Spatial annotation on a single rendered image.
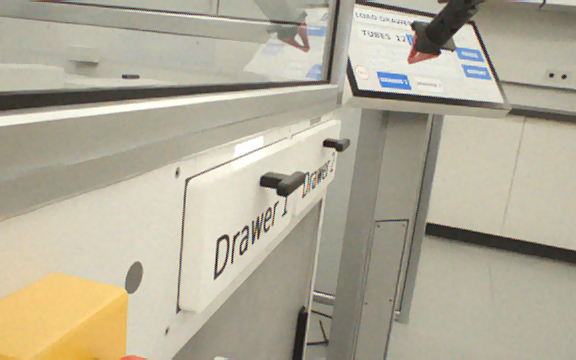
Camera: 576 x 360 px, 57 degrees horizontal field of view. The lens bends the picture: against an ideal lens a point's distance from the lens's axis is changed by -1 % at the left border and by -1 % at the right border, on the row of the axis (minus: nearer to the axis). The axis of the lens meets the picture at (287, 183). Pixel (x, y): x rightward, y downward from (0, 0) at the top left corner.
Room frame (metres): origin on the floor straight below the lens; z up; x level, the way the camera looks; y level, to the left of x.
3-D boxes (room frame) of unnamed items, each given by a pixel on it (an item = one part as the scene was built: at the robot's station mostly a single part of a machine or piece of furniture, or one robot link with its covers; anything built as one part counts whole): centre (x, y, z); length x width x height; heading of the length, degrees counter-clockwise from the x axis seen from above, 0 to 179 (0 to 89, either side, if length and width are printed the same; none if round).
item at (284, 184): (0.53, 0.01, 0.91); 0.07 x 0.04 x 0.01; 166
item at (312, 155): (0.84, -0.04, 0.87); 0.29 x 0.02 x 0.11; 166
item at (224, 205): (0.53, 0.03, 0.87); 0.29 x 0.02 x 0.11; 166
